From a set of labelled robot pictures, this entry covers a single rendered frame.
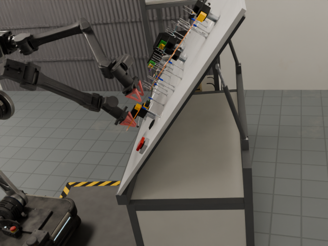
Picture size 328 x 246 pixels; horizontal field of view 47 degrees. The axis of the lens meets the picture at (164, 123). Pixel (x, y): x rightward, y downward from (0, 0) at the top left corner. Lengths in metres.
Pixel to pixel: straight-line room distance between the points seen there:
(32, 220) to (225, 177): 1.48
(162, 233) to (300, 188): 1.45
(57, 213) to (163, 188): 1.14
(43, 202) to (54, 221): 0.26
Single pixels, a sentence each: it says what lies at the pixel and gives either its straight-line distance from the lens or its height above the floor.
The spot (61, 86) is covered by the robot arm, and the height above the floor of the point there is 1.38.
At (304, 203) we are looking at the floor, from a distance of 3.01.
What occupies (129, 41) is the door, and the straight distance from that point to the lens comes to 4.63.
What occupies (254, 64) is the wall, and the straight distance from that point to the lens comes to 4.43.
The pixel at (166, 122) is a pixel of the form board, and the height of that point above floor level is 1.25.
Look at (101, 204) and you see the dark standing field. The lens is 3.19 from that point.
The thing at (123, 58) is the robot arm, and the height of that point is 1.41.
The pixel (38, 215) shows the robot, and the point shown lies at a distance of 2.89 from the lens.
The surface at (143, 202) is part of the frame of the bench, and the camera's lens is 1.88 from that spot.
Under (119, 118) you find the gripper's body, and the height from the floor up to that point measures 1.12.
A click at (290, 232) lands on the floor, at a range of 2.80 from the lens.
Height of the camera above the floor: 2.03
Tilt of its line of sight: 30 degrees down
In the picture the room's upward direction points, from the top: 10 degrees counter-clockwise
